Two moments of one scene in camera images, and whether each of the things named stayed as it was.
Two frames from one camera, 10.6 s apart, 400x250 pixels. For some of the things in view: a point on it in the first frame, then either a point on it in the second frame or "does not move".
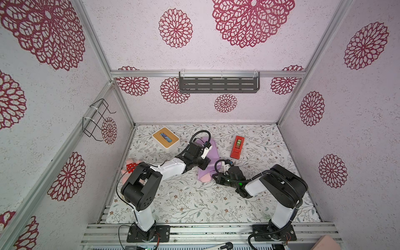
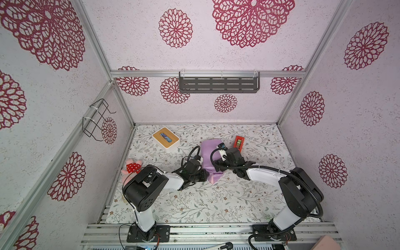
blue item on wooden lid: (166, 137) does not move
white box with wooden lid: (165, 140) does not move
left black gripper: (206, 163) to (204, 176)
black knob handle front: (228, 246) does not move
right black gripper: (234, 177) to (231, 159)
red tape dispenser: (237, 147) does not move
